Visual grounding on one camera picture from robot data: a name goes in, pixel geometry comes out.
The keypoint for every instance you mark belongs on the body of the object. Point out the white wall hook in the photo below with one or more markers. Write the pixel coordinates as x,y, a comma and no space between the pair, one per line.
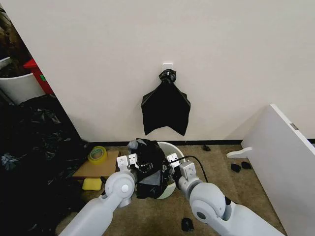
167,65

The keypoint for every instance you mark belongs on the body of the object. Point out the flat brown cardboard box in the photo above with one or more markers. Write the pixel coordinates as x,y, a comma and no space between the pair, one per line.
98,169

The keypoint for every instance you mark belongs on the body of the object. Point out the white curved furniture piece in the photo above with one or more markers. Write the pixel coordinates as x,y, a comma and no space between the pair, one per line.
237,153

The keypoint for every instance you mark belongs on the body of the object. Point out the white round trash bin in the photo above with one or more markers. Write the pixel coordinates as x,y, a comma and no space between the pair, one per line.
172,150

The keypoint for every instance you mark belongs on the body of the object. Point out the yellow sponge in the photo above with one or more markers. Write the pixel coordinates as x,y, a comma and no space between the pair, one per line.
91,185

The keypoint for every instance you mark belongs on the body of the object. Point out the metal hinge plate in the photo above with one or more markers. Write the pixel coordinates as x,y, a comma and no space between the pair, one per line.
294,126

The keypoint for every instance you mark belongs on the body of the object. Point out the red box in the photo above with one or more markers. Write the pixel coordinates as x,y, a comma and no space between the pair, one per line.
41,78

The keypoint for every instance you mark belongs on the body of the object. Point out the yellow-green tape roll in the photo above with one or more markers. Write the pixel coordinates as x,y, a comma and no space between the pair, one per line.
98,154

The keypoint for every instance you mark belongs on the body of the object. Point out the pile of black bags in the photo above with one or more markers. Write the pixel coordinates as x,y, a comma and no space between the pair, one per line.
32,152

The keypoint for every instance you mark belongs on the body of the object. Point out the black baseboard strip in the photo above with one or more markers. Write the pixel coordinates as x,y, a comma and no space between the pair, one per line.
209,142

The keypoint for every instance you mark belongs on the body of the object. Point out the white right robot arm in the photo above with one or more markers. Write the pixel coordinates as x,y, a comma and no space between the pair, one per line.
209,199

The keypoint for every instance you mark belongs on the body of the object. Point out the small black scrap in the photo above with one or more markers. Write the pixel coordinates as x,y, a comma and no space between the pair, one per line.
236,167
187,224
246,165
206,147

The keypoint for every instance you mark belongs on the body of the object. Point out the black garbage bag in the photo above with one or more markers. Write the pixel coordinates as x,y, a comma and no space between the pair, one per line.
166,110
150,152

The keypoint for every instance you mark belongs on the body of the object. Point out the white flat board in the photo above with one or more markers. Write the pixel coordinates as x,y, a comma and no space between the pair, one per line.
280,162

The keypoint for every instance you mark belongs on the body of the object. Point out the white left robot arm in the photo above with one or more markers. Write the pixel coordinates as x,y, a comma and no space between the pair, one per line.
98,211

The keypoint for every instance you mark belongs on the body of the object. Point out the black hanging garbage bag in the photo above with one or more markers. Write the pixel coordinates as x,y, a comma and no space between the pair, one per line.
166,110

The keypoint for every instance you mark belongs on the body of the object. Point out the large white bin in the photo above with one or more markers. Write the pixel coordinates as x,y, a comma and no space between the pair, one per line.
21,87

